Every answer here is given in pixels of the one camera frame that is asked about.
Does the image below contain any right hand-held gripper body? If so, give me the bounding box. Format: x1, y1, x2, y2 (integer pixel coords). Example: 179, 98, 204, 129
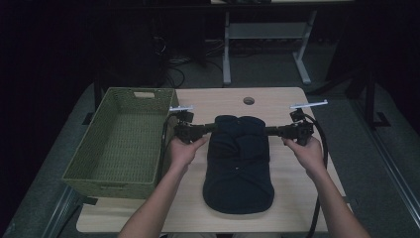
279, 99, 329, 147

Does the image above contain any right hand-held gripper black cable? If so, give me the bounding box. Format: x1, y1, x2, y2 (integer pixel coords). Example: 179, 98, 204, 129
302, 113, 330, 238

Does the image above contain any tangle of floor cables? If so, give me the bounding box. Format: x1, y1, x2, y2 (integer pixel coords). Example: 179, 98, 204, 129
160, 35, 226, 89

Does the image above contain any dark navy garment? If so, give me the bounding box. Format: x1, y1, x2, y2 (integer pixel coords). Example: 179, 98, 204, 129
201, 114, 276, 215

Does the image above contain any person's right hand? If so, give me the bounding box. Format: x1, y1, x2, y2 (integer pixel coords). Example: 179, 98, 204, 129
281, 135, 327, 179

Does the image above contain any green woven basket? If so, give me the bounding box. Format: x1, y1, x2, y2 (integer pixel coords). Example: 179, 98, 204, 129
61, 86, 181, 201

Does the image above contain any white metal desk frame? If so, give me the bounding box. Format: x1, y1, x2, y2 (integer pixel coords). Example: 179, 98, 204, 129
222, 9, 319, 86

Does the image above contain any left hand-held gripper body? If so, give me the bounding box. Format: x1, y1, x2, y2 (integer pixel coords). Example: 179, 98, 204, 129
168, 104, 201, 145

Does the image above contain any person's left hand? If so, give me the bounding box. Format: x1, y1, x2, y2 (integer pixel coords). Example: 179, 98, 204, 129
168, 135, 209, 174

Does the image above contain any black stand foot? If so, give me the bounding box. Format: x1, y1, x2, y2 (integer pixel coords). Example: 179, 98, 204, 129
346, 65, 392, 131

